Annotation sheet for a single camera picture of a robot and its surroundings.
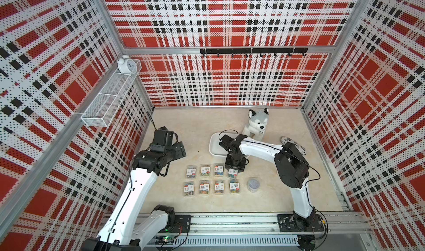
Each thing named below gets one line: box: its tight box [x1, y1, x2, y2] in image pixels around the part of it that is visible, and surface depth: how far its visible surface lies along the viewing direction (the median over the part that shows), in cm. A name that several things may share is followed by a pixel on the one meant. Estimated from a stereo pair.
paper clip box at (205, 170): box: [200, 163, 211, 179], surface depth 90 cm
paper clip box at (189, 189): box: [183, 181, 195, 198], surface depth 84 cm
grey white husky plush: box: [241, 107, 270, 141], surface depth 92 cm
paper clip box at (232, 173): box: [227, 168, 239, 180], surface depth 89 cm
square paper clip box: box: [229, 180, 241, 196], surface depth 84 cm
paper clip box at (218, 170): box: [213, 163, 225, 177], surface depth 90 cm
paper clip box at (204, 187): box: [199, 180, 211, 196], surface depth 84 cm
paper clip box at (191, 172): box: [185, 165, 198, 180], surface depth 89 cm
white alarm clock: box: [116, 54, 138, 75], surface depth 82 cm
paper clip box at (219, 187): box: [214, 179, 225, 195], surface depth 84 cm
